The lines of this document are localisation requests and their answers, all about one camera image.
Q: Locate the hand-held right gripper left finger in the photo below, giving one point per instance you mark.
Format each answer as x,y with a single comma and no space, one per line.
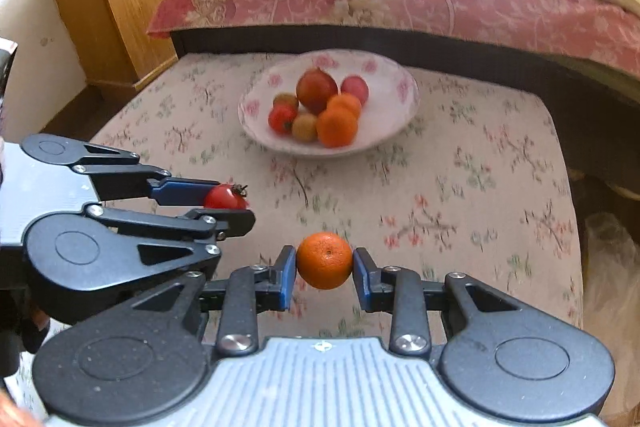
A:
287,278

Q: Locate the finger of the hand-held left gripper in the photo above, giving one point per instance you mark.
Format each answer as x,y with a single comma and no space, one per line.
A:
235,222
185,193

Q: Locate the large red tomato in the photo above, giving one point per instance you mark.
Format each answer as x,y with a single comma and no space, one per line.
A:
316,89

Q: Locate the brown longan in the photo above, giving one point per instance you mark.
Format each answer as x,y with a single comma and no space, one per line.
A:
286,99
305,128

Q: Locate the white floral rim bowl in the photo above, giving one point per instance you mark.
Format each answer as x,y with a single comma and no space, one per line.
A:
390,107

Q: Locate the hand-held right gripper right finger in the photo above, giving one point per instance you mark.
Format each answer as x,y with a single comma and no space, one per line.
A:
361,278

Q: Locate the red cherry tomato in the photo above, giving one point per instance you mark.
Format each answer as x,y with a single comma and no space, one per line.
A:
281,119
357,88
222,198

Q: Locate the floral print table cloth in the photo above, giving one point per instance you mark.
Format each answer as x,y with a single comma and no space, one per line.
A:
475,167

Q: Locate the small orange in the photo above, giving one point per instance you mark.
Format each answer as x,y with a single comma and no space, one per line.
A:
346,104
337,129
324,260

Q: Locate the translucent plastic bag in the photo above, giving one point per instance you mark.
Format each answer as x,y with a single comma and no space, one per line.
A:
610,282

